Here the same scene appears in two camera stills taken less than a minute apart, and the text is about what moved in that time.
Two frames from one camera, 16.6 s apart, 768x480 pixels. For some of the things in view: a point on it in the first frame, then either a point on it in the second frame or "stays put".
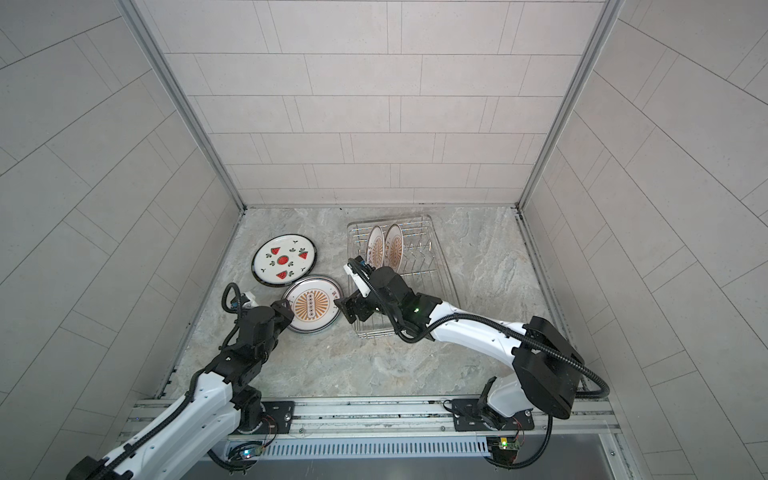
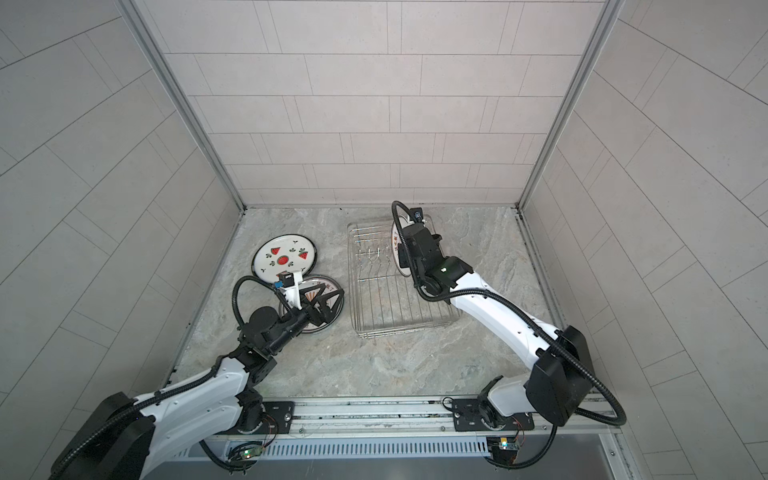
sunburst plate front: [376, 247] → [394, 242]
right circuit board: [503, 449] stays put
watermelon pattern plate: [283, 259] stays put
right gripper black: [360, 302] → [417, 238]
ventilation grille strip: [368, 447] stays put
